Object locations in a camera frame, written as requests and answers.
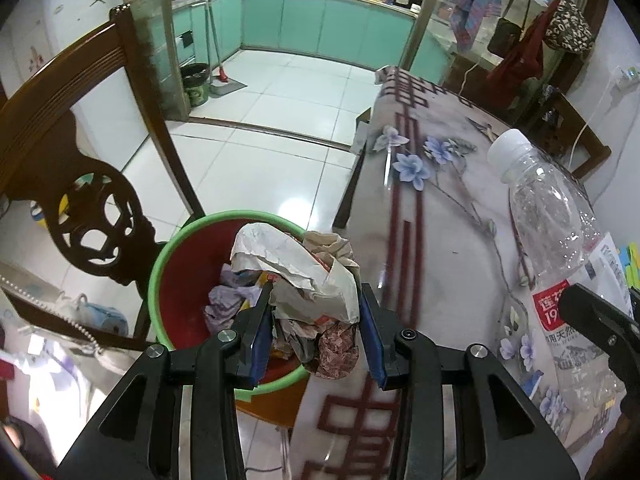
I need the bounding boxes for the red hanging garment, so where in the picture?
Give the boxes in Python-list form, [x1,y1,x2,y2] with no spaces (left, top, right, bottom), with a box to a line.
[487,0,572,111]

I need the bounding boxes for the white printed paper sheet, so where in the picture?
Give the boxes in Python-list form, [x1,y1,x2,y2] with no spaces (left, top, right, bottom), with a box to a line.
[587,232,634,317]

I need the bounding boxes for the brown printed hanging bag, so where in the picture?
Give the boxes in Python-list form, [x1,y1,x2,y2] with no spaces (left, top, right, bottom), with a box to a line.
[545,0,598,54]

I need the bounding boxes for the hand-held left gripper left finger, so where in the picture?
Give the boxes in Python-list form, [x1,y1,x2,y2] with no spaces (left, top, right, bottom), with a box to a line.
[55,282,276,480]

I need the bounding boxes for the white power cable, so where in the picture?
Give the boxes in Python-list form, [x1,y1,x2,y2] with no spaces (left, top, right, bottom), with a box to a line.
[570,77,619,167]

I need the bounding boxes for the black kitchen waste bin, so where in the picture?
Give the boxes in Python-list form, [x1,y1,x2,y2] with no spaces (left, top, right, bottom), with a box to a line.
[180,62,211,107]

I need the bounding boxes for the clear plastic bottle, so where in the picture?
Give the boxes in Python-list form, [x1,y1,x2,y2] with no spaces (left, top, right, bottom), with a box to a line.
[487,129,631,436]

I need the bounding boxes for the white wall socket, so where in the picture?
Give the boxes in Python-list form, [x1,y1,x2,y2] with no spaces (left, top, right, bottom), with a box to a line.
[612,65,640,92]

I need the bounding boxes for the black handbag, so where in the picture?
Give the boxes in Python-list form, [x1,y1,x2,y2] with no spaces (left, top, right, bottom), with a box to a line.
[487,0,532,59]

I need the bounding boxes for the teal kitchen cabinets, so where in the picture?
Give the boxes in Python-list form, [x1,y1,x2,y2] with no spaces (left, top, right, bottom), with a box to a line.
[170,0,451,86]

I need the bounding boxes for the white bead string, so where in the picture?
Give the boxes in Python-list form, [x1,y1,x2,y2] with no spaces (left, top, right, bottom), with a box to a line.
[0,275,102,357]

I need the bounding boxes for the plaid hanging cloth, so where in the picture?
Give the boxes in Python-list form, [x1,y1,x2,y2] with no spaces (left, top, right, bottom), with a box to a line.
[450,0,503,54]

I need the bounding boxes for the grey dustpan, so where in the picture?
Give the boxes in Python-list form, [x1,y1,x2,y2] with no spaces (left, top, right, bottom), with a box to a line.
[207,77,249,99]

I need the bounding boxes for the plain brown wooden chair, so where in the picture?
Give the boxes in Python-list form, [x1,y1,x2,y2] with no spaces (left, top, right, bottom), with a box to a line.
[520,87,612,179]

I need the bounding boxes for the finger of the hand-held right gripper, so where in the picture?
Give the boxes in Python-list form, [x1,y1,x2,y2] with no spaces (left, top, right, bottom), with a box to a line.
[557,282,640,394]

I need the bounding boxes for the brown patterned wrapper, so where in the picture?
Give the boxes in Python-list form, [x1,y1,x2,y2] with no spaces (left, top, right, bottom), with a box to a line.
[314,322,361,382]

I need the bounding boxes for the red bin with green rim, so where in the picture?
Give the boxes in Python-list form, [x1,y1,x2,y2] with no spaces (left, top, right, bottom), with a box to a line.
[148,210,311,403]

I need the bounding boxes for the blue box with coloured tabs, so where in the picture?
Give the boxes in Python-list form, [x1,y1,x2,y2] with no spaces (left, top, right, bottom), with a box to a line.
[619,242,640,288]

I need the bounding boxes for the flower patterned tablecloth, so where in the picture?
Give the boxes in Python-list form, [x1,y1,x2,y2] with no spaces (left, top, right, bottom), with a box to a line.
[292,65,640,480]

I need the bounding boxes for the blue soft package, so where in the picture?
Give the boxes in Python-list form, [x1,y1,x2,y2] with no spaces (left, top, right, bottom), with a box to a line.
[75,295,130,337]

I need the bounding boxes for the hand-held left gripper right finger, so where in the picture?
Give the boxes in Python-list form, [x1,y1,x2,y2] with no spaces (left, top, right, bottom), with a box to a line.
[360,282,581,480]

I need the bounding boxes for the red-handled broom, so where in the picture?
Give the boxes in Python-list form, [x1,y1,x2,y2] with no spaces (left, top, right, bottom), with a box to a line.
[200,0,232,83]

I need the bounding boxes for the carved dark wooden chair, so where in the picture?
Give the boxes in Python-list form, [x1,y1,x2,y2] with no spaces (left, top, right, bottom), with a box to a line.
[0,4,206,361]

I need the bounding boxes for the crumpled purple paper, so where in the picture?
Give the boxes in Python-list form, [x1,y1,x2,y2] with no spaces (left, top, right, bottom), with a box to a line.
[204,267,262,334]

